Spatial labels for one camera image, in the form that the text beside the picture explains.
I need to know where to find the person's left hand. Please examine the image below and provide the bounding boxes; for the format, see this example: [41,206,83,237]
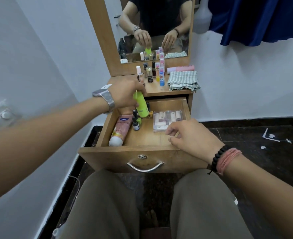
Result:
[108,78,147,110]

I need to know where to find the clear box of lipsticks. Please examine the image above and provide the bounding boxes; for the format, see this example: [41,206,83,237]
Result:
[152,110,184,133]

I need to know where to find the white cable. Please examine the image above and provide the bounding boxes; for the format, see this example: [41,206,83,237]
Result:
[66,175,81,212]

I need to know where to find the person's left forearm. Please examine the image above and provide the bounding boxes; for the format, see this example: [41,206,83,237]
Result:
[0,96,110,207]

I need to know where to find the silver wristwatch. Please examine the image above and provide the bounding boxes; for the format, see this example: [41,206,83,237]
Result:
[92,84,116,115]

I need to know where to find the black bead bracelet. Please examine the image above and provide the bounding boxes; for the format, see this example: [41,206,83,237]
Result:
[207,145,230,175]

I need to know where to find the wooden framed mirror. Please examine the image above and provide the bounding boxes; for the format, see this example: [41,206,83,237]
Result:
[83,0,196,77]

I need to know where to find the dark dropper bottle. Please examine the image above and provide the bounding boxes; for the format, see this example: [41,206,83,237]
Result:
[132,109,141,131]

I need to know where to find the person's right forearm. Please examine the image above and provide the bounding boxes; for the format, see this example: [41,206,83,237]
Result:
[222,152,293,239]

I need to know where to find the wooden dressing table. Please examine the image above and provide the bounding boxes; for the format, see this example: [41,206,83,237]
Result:
[108,72,195,115]

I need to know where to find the wooden drawer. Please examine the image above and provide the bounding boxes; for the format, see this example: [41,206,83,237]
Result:
[78,97,209,174]

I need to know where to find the silver drawer handle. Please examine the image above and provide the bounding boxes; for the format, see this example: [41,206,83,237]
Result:
[126,161,164,173]

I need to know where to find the person's khaki trousers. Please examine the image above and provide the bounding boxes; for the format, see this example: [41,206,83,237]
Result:
[53,168,254,239]

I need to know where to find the blue curtain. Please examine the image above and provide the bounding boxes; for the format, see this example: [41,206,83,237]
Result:
[208,0,293,47]

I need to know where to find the pink lying bottle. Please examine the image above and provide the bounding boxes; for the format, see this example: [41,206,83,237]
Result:
[167,64,195,74]

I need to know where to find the white wall switch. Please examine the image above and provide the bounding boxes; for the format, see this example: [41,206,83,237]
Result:
[0,99,21,133]

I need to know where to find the pink thread bracelet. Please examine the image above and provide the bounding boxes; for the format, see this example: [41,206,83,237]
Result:
[216,148,242,176]

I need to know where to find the folded checked cloth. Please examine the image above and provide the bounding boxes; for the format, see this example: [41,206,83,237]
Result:
[167,71,201,92]

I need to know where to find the green plastic bottle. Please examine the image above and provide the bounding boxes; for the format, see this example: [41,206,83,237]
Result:
[133,90,150,118]

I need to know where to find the person's right hand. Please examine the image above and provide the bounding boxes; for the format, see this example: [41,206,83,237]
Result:
[165,119,226,164]

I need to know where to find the pink cream tube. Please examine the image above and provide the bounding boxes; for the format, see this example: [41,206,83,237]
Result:
[108,115,133,147]

